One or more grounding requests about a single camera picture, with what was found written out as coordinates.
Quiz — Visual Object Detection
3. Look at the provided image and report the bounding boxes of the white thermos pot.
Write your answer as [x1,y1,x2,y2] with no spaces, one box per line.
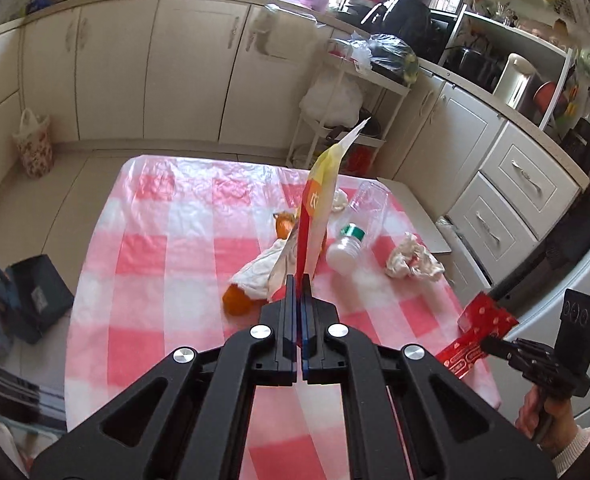
[492,53,538,109]

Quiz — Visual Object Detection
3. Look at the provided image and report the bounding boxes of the orange peel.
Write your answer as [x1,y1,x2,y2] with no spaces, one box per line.
[273,211,298,240]
[222,284,256,317]

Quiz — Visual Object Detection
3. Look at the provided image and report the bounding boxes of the white storage rack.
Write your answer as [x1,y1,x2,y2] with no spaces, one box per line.
[287,37,411,177]

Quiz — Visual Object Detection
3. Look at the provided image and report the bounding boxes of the yellow red snack wrapper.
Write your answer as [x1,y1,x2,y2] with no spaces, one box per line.
[267,117,373,306]

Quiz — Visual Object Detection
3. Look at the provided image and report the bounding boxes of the red plastic bag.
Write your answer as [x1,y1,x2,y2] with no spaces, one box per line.
[347,146,377,177]

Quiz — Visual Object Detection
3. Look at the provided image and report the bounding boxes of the white shelf unit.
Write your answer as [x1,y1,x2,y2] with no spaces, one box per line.
[440,10,576,131]

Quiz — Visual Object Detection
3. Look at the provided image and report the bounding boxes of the black blender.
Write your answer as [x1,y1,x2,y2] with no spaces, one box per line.
[562,85,590,162]

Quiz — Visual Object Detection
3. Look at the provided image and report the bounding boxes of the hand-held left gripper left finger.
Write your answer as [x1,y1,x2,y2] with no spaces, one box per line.
[30,274,302,480]

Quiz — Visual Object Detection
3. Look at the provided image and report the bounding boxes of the black cooking pot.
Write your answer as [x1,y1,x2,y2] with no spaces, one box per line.
[447,46,496,87]

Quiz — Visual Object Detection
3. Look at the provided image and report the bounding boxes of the cream kitchen cabinets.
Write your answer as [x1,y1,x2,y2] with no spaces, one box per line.
[0,0,506,211]

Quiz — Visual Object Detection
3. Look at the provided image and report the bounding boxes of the white plastic bag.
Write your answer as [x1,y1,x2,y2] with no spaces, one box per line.
[299,70,366,127]

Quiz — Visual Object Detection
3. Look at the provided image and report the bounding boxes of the large crumpled paper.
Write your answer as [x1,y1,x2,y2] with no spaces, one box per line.
[384,232,446,281]

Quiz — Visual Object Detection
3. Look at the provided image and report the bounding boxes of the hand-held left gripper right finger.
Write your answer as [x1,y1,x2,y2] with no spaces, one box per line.
[301,274,559,480]

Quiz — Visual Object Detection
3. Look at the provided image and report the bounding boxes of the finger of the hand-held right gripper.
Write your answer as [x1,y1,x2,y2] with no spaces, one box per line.
[480,335,520,362]

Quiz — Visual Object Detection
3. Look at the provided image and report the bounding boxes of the small crumpled tissue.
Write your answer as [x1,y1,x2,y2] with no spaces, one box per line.
[329,187,351,216]

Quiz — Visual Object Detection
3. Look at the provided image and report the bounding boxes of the black backpack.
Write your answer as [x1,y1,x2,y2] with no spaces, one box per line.
[362,0,433,58]

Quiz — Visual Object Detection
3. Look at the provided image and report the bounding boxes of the pink checkered tablecloth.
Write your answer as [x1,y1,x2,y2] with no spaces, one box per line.
[64,155,502,480]

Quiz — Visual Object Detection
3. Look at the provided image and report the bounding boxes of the white crumpled tissue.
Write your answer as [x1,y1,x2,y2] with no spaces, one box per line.
[229,237,292,303]

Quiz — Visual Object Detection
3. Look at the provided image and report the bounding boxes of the white drawer cabinet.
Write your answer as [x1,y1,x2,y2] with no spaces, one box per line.
[445,122,584,291]

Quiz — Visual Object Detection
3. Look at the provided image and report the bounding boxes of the person's right forearm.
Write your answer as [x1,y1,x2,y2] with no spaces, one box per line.
[550,425,590,477]

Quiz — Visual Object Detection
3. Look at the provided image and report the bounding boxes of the floral tote bag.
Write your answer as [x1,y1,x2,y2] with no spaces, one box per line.
[14,109,55,179]

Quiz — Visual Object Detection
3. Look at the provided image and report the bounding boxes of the red bowl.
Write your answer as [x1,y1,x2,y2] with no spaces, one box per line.
[534,82,558,116]

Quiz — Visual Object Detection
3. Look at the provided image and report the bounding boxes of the black plastic bag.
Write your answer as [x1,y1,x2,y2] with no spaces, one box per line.
[367,33,420,86]

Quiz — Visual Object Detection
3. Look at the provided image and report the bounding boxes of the blue box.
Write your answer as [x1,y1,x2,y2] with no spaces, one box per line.
[0,255,75,344]

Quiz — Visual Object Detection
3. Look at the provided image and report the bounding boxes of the white stool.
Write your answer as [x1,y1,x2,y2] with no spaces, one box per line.
[377,177,452,256]

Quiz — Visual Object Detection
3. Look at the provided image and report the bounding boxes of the person's right hand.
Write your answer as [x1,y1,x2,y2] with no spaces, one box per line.
[516,387,584,457]

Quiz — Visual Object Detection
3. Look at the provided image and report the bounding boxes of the dark striped cloth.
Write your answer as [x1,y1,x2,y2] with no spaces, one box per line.
[550,170,590,273]

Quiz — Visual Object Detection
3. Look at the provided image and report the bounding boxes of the white bottle with green cap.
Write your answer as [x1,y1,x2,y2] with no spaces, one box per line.
[325,225,367,276]

